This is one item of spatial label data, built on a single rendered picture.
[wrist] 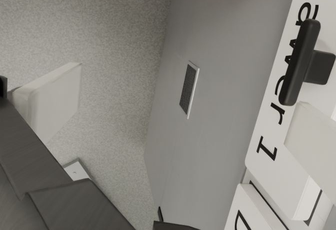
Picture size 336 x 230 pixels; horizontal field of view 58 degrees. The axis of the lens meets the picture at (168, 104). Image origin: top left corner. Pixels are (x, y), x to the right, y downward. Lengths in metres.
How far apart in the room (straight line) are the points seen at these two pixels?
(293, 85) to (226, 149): 0.24
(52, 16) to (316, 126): 1.05
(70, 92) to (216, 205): 0.40
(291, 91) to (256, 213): 0.16
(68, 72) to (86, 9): 0.98
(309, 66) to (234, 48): 0.25
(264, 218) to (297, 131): 0.19
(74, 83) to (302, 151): 0.13
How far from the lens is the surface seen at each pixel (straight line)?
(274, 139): 0.35
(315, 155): 0.17
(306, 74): 0.28
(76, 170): 1.29
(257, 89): 0.43
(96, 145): 1.27
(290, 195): 0.33
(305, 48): 0.27
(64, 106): 0.16
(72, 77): 0.17
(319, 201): 0.32
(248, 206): 0.40
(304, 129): 0.18
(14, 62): 1.20
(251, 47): 0.46
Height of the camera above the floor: 1.13
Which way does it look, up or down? 68 degrees down
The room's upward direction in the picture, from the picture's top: 151 degrees clockwise
